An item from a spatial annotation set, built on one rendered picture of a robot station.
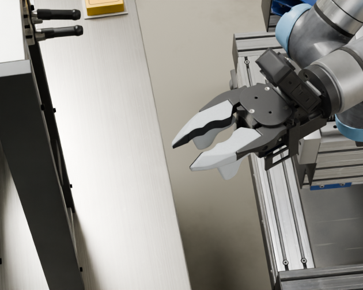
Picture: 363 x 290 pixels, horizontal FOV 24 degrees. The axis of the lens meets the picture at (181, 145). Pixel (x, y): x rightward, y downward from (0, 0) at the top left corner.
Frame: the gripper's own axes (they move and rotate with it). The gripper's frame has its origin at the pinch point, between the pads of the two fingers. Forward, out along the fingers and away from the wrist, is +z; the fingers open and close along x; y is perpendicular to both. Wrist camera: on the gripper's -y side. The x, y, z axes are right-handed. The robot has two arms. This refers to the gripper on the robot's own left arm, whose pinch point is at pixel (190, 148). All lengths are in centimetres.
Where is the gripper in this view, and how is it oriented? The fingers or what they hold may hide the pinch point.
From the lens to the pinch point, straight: 100.9
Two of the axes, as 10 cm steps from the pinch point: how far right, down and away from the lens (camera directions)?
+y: 0.7, 6.4, 7.7
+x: -5.3, -6.3, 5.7
